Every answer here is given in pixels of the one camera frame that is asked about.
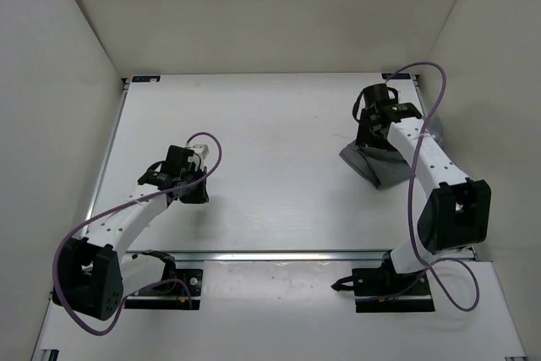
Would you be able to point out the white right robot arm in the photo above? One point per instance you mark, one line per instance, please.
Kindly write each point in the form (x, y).
(394, 145)

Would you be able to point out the blue label sticker right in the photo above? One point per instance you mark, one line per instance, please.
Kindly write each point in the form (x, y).
(400, 76)

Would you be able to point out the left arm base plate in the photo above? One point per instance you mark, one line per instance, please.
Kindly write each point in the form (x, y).
(173, 296)

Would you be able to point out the blue label sticker left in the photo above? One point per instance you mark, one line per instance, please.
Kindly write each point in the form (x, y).
(146, 79)

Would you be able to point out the grey pleated skirt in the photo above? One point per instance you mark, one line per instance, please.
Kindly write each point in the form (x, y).
(383, 168)

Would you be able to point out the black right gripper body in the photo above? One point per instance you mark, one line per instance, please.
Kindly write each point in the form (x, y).
(368, 138)

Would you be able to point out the aluminium table front rail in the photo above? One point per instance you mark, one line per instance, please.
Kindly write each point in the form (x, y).
(278, 256)

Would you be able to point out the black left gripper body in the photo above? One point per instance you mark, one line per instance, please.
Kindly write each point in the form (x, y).
(195, 194)

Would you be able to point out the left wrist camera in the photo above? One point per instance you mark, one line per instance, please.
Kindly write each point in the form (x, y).
(199, 153)

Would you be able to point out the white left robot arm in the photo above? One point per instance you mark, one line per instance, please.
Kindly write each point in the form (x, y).
(93, 274)

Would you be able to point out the blue label sticker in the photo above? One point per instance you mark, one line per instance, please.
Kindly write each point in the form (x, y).
(400, 76)
(146, 79)

